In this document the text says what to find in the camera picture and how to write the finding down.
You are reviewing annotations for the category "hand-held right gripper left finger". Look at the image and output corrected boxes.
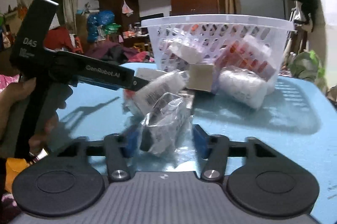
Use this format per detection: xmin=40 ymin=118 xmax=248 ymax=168
xmin=56 ymin=130 xmax=140 ymax=183

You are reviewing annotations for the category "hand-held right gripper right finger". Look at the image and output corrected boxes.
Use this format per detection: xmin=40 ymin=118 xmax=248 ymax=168
xmin=192 ymin=124 xmax=279 ymax=182

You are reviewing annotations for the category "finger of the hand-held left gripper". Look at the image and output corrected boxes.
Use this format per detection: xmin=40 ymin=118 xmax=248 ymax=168
xmin=78 ymin=75 xmax=151 ymax=93

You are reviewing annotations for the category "long white box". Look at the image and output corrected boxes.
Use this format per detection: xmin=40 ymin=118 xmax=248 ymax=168
xmin=137 ymin=71 xmax=190 ymax=114

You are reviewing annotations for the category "clear plastic box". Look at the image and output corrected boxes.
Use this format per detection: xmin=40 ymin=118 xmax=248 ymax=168
xmin=139 ymin=92 xmax=194 ymax=157

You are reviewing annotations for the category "small white box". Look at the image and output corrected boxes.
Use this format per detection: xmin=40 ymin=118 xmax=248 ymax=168
xmin=168 ymin=41 xmax=201 ymax=63

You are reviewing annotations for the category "clear bag of white cotton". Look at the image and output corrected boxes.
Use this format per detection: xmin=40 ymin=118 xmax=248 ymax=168
xmin=218 ymin=66 xmax=269 ymax=110

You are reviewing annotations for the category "white plastic basket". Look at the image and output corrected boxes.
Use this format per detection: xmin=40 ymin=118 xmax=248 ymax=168
xmin=141 ymin=13 xmax=295 ymax=95

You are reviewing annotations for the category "person's left hand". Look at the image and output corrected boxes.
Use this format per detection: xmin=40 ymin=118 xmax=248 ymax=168
xmin=0 ymin=78 xmax=67 ymax=158

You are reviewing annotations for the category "grey and white box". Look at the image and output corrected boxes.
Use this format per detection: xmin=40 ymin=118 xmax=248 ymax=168
xmin=135 ymin=68 xmax=169 ymax=79

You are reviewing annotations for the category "red cloth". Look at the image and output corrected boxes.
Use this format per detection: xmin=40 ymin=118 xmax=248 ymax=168
xmin=43 ymin=27 xmax=77 ymax=52

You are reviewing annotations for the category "purple cloth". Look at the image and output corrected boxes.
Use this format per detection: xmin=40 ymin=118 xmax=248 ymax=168
xmin=87 ymin=42 xmax=148 ymax=62

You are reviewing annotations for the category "beige curtain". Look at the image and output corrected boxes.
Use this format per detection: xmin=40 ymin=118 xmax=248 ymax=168
xmin=14 ymin=0 xmax=79 ymax=29

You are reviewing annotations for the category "cardboard box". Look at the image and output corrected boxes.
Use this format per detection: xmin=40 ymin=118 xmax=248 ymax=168
xmin=186 ymin=63 xmax=216 ymax=93

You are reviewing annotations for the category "green packet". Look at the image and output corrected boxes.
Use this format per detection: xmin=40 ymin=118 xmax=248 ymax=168
xmin=104 ymin=24 xmax=122 ymax=35

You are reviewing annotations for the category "blue plastic bag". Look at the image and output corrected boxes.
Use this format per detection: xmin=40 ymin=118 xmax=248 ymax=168
xmin=87 ymin=10 xmax=115 ymax=41

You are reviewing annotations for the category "pink hanging plastic bag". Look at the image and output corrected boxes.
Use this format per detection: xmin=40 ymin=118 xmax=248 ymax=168
xmin=122 ymin=0 xmax=133 ymax=16

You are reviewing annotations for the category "orange cloth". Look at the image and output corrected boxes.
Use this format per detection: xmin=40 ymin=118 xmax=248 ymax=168
xmin=5 ymin=158 xmax=29 ymax=193

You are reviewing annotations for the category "green plastic bag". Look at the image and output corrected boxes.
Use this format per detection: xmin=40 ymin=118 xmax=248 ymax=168
xmin=287 ymin=50 xmax=327 ymax=90

